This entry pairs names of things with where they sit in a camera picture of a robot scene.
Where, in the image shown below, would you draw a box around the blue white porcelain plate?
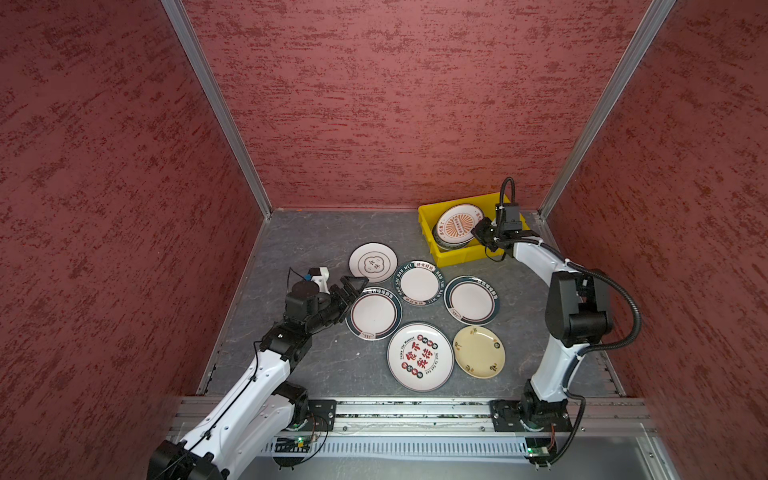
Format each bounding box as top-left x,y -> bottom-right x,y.
432,230 -> 474,251

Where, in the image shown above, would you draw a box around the white plate orange sunburst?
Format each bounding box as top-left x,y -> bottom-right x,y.
434,203 -> 484,243

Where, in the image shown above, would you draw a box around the green red rim plate right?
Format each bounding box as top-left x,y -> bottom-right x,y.
443,275 -> 500,326

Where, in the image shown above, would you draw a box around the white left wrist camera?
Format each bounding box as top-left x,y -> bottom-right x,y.
304,267 -> 330,294

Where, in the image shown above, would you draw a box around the cream yellow plate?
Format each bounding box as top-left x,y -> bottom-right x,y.
453,326 -> 506,380

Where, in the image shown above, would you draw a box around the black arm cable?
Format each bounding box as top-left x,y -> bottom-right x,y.
484,176 -> 643,466
149,266 -> 301,480

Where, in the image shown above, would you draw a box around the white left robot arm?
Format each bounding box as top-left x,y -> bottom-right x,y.
147,267 -> 369,479

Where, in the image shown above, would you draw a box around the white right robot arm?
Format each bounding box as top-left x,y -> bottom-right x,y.
472,202 -> 613,431

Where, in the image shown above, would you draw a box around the aluminium corner post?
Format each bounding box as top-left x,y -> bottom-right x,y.
538,0 -> 676,222
161,0 -> 273,221

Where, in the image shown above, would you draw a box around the green rim hao shi plate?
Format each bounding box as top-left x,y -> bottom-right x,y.
393,260 -> 446,306

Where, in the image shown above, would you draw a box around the white plate clover emblem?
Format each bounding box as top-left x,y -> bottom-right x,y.
348,242 -> 398,283

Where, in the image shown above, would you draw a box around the right aluminium corner post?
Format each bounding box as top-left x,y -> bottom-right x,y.
538,0 -> 676,222

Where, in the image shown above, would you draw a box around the green red rim plate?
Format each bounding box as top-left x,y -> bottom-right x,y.
443,275 -> 500,326
345,287 -> 403,341

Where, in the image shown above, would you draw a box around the left aluminium corner post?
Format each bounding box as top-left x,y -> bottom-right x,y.
161,0 -> 273,221

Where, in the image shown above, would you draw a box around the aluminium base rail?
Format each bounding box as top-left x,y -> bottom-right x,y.
173,395 -> 655,463

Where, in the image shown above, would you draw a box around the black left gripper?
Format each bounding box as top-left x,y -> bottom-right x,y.
306,276 -> 370,333

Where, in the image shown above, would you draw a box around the green red rim plate left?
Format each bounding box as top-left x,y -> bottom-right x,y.
345,287 -> 403,341

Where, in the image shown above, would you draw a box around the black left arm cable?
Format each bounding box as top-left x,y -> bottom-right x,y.
149,266 -> 301,480

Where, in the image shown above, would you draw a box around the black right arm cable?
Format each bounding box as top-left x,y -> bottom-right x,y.
484,176 -> 643,466

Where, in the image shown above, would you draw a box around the large white plate red characters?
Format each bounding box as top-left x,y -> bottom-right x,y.
386,322 -> 455,393

